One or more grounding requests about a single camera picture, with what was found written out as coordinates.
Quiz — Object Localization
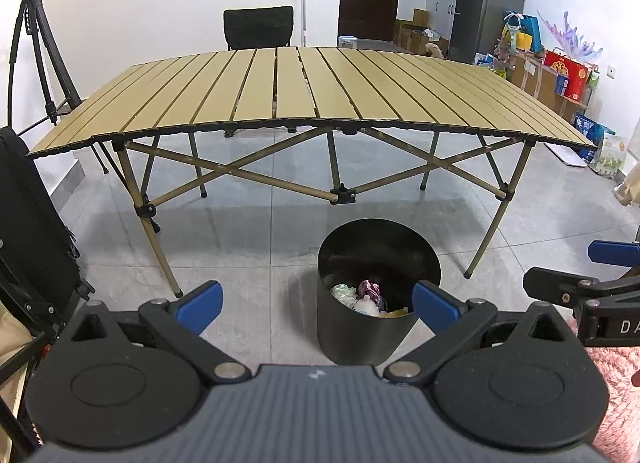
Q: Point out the white green carton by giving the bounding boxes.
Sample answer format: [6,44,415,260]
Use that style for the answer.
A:
[590,133,628,178]

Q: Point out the black suitcase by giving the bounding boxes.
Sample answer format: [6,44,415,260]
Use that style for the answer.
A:
[0,127,81,304]

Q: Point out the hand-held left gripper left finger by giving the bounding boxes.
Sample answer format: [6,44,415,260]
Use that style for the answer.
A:
[67,279,251,385]

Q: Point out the blue printed bag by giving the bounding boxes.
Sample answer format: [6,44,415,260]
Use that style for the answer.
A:
[572,113,608,159]

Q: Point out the person's pink fluffy clothing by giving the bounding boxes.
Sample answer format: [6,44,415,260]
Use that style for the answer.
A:
[582,343,640,449]

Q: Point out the open cardboard box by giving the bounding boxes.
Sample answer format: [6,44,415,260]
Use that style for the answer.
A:
[393,8,453,55]

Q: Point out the tan folding table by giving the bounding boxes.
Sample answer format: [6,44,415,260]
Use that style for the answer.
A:
[27,46,598,299]

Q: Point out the black folding cart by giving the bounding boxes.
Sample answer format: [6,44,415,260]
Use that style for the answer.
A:
[0,263,96,394]

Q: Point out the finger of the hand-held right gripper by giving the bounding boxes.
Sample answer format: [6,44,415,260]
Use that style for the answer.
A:
[587,239,640,266]
[523,267,640,311]

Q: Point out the black round waste bin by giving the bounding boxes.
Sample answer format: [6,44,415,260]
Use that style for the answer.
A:
[316,218,442,365]

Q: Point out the blue gift bag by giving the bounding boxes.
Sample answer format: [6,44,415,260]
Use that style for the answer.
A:
[501,10,546,55]

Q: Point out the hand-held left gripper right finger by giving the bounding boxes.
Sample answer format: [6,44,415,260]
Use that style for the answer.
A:
[384,280,576,386]

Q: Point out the red gift bag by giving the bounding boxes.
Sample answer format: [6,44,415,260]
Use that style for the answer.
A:
[544,49,601,104]

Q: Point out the mauve fluffy cloth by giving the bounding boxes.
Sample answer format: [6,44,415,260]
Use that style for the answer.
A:
[357,279,388,308]

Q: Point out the dark grey fridge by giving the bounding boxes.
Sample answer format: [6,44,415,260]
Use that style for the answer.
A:
[447,0,526,64]

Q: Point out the black folding chair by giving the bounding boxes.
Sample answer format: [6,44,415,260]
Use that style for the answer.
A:
[223,6,295,50]

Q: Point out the white flat board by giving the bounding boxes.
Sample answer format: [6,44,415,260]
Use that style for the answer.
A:
[549,143,592,167]

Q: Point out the stack of cardboard boxes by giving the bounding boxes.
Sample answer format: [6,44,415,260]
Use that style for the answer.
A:
[510,50,588,116]

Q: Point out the purple wall decoration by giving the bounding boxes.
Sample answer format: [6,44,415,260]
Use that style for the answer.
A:
[537,10,606,64]

